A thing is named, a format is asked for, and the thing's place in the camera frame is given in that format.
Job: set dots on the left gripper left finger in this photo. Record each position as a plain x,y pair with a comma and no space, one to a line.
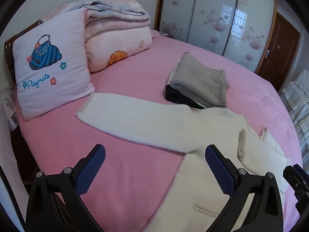
55,202

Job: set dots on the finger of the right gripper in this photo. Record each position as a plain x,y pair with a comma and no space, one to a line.
291,176
301,172

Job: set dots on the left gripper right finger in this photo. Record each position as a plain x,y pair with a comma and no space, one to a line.
265,210

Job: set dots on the white fluffy cardigan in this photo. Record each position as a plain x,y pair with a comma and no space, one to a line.
194,199

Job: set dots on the lace covered furniture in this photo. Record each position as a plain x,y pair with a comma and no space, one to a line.
295,98

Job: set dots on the pink bed blanket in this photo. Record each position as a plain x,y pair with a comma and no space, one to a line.
155,177

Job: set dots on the brown wooden door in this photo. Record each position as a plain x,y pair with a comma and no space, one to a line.
280,53

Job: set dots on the grey knitted folded sweater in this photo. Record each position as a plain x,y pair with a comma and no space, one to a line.
199,85

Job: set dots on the pink Playmate pillow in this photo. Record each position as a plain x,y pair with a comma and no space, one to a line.
51,66

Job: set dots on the black folded garment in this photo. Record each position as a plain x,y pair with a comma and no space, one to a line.
174,96

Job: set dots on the floral sliding wardrobe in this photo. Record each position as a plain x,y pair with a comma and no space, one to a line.
238,30

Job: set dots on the dark wooden headboard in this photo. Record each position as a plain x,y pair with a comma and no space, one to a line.
8,49

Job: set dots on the folded pink quilt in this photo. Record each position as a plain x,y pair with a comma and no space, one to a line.
114,30

